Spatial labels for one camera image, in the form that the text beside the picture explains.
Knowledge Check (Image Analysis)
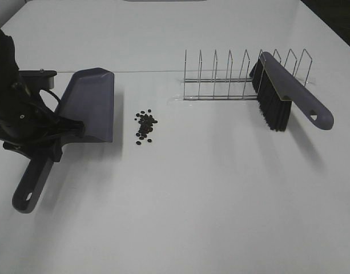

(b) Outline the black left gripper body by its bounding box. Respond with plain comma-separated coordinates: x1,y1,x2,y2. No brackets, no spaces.
0,94,62,159

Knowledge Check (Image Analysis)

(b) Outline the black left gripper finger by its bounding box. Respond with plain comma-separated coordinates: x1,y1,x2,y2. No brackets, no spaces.
29,141,63,163
56,117,85,138

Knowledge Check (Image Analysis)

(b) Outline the grey plastic dustpan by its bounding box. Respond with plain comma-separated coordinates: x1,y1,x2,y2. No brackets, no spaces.
12,68,115,213

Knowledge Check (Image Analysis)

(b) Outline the pile of coffee beans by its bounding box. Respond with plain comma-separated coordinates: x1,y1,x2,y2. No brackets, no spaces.
134,108,158,146

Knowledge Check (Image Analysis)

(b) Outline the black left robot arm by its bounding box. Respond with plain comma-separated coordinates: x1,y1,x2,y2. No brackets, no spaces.
0,29,85,162

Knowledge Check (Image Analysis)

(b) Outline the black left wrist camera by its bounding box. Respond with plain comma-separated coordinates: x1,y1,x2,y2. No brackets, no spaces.
19,69,57,90

